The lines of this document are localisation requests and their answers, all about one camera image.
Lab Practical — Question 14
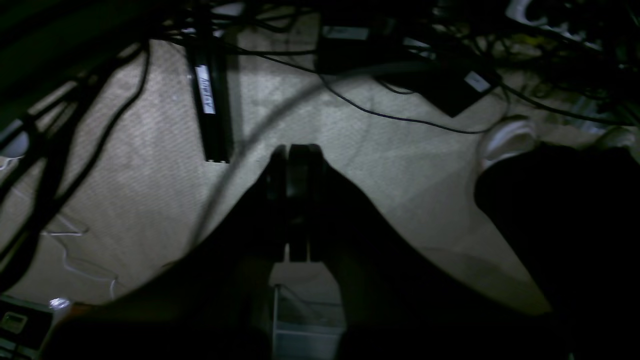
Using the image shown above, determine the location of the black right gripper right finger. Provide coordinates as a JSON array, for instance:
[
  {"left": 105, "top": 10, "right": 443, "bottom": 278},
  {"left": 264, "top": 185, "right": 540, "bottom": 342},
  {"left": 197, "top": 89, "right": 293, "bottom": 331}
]
[{"left": 289, "top": 144, "right": 570, "bottom": 360}]

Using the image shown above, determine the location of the thin black floor cable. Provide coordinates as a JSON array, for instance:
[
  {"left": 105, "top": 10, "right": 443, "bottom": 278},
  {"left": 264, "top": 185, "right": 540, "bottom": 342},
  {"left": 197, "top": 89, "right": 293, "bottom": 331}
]
[{"left": 220, "top": 40, "right": 511, "bottom": 136}]

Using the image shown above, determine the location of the white shoe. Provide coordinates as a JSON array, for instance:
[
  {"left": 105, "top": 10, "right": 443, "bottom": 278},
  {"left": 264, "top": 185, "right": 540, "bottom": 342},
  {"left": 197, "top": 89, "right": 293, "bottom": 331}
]
[{"left": 476, "top": 117, "right": 540, "bottom": 174}]

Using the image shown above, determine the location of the black power adapter box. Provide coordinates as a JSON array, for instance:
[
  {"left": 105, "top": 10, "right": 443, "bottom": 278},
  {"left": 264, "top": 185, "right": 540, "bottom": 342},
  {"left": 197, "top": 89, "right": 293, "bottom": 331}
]
[{"left": 315, "top": 25, "right": 501, "bottom": 118}]

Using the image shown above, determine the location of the black cable bundle left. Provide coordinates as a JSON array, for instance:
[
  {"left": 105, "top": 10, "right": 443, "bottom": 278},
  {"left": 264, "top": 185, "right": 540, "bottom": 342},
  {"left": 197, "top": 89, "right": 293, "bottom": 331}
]
[{"left": 0, "top": 40, "right": 152, "bottom": 293}]

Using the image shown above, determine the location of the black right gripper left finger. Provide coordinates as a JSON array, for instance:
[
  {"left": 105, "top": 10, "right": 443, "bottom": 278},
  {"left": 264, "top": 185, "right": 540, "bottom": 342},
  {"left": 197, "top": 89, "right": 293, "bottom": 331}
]
[{"left": 45, "top": 145, "right": 286, "bottom": 360}]

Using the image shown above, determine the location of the black bar with white label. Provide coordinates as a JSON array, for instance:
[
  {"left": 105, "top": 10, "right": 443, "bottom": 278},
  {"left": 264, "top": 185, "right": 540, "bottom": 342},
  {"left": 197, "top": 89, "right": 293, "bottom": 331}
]
[{"left": 184, "top": 32, "right": 234, "bottom": 163}]

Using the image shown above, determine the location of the black trouser leg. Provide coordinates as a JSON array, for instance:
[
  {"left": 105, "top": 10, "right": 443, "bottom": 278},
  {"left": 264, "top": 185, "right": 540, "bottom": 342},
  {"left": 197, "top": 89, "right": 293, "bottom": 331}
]
[{"left": 474, "top": 145, "right": 640, "bottom": 360}]

